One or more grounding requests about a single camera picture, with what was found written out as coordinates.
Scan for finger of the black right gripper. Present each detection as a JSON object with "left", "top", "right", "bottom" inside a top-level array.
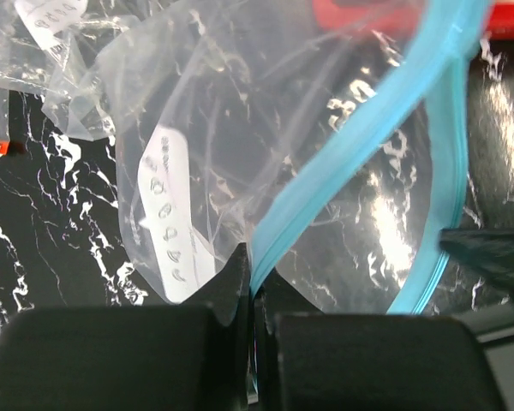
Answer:
[{"left": 439, "top": 228, "right": 514, "bottom": 300}]

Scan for blue zipper clear bag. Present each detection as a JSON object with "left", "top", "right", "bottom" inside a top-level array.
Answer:
[{"left": 42, "top": 0, "right": 493, "bottom": 316}]

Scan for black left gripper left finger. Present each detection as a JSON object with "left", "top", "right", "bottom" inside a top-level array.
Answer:
[{"left": 0, "top": 245, "right": 249, "bottom": 410}]

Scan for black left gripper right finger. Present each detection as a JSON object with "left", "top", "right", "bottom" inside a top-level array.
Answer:
[{"left": 254, "top": 273, "right": 505, "bottom": 410}]

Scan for red plastic bin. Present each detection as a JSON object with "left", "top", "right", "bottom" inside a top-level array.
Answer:
[{"left": 311, "top": 1, "right": 514, "bottom": 40}]

